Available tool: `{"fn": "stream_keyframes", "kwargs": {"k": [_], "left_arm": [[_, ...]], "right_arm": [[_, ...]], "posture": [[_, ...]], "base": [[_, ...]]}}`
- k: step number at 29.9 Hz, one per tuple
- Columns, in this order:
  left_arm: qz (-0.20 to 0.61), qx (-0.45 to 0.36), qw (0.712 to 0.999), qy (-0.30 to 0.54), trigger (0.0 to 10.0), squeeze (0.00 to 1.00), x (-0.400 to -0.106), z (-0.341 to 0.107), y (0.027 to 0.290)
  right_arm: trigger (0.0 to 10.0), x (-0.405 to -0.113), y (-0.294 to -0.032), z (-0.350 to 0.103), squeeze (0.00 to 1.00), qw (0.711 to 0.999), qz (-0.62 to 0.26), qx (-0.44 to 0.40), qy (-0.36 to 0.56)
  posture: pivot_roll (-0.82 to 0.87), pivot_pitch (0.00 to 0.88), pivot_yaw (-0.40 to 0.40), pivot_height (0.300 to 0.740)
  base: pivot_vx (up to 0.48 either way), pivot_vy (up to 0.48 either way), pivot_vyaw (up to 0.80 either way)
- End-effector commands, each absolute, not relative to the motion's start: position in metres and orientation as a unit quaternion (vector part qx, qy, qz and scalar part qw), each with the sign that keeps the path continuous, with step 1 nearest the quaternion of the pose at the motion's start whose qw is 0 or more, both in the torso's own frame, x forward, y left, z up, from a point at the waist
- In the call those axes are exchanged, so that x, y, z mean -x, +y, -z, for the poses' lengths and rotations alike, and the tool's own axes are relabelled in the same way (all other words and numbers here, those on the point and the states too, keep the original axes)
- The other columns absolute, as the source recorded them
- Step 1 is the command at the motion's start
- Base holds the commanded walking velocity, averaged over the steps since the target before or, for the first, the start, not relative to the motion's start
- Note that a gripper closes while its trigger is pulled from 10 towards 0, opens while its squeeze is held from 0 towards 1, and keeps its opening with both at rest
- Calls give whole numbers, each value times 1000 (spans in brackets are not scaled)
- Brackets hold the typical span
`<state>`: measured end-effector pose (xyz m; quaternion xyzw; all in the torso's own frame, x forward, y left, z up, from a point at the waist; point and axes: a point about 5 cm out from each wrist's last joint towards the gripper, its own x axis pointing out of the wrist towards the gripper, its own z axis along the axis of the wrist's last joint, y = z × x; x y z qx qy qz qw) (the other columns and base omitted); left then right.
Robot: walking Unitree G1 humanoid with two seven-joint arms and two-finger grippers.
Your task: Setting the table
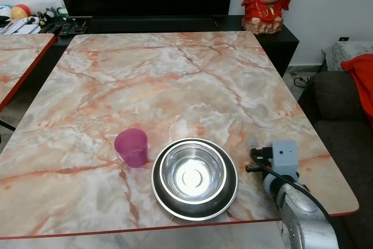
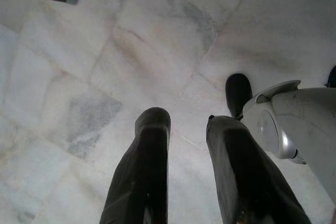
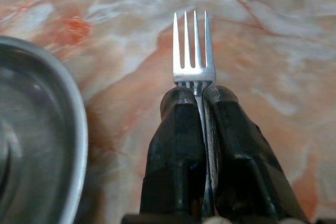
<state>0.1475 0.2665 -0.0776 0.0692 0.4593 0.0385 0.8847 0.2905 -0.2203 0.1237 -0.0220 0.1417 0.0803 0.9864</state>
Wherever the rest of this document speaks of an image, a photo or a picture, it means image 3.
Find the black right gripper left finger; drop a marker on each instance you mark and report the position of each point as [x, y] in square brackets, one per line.
[175, 140]

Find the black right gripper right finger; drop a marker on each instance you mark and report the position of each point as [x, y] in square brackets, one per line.
[236, 142]

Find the silver metal fork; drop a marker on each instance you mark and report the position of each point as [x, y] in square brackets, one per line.
[193, 73]

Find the round steel plate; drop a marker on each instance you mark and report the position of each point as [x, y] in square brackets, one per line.
[36, 134]

